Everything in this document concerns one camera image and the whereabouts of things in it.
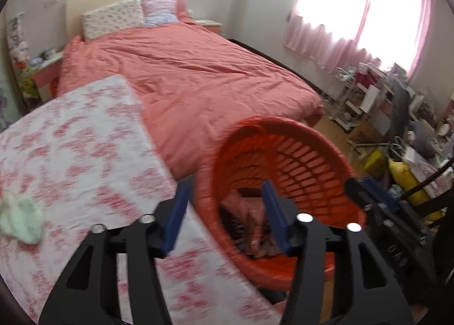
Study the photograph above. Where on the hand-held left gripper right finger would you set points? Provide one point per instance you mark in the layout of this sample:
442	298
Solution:
276	218

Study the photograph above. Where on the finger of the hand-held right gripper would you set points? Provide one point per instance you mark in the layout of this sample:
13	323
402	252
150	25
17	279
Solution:
358	194
385	194

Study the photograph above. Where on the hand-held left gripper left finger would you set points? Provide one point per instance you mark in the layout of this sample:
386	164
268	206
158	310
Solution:
173	225

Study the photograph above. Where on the pink cloth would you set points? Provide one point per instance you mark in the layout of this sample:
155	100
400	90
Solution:
248	209

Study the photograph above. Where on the black floral cloth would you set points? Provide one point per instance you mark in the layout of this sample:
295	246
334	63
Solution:
244	236

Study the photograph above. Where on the orange plastic laundry basket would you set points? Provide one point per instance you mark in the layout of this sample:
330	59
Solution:
312	155

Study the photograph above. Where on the yellow bag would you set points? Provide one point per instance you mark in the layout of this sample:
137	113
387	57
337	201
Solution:
404	176

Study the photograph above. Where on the yellow green box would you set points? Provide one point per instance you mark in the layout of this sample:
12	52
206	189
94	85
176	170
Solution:
374	163

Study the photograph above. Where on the cardboard box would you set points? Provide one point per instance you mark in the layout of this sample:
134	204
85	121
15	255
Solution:
367	131

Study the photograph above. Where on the grey chair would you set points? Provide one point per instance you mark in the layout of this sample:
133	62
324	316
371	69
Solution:
400	108

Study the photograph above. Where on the white shelf rack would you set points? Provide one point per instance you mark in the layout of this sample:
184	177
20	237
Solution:
340	105

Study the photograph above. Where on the cluttered desk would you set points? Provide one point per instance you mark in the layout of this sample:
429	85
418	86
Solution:
383	98

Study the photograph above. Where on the pink floral tablecloth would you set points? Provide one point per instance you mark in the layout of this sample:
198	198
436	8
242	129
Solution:
88	155

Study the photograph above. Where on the light green cloth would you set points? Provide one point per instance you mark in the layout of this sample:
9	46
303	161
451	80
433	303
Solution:
21	218

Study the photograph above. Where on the bed with coral duvet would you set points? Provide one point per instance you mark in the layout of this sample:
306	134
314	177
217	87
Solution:
212	77

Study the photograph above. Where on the pink curtain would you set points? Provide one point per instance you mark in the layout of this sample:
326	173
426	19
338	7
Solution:
312	38

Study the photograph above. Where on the pink white nightstand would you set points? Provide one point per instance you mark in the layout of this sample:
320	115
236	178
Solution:
48	73

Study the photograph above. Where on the beige nightstand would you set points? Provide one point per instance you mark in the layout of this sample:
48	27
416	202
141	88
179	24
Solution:
209	25

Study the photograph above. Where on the green plush toy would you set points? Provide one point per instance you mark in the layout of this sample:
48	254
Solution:
28	82

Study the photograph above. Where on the striped pillow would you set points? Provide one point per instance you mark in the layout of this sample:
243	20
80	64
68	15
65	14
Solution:
161	11

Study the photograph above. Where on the floral pillow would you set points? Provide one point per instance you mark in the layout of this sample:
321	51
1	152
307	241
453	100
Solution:
113	18

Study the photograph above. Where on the plush toy display case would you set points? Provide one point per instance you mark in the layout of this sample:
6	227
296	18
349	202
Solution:
17	45

